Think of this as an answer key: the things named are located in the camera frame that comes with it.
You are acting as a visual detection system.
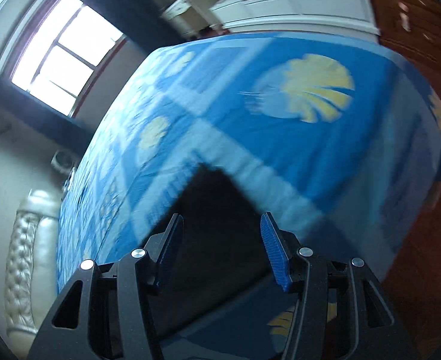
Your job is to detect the black pants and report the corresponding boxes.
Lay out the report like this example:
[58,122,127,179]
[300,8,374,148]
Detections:
[151,165,272,338]

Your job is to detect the blue patterned bed sheet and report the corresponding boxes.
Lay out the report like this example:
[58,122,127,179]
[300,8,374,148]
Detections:
[54,31,441,360]

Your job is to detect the white desk fan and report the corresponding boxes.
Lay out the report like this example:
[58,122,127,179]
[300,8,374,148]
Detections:
[50,150,75,175]

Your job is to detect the left dark blue curtain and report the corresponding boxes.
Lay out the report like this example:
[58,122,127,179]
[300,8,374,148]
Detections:
[0,79,94,155]

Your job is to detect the dark blue curtain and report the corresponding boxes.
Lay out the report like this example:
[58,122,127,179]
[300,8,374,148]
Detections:
[0,79,94,155]
[81,0,186,55]

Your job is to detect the cream tufted leather headboard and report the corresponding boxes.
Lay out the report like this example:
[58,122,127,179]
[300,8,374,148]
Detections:
[4,190,61,336]

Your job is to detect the white vanity dresser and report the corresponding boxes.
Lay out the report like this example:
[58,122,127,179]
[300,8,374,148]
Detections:
[161,0,224,40]

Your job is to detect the right dark blue curtain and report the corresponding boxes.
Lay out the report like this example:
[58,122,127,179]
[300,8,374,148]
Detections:
[81,0,186,55]

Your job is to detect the white tv cabinet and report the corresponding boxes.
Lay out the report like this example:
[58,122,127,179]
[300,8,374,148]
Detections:
[211,0,380,43]

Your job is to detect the brown wooden wardrobe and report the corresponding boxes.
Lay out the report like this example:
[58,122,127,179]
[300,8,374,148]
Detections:
[362,0,441,87]

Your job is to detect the window with frame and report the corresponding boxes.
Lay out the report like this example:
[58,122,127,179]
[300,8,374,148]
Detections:
[10,0,125,116]

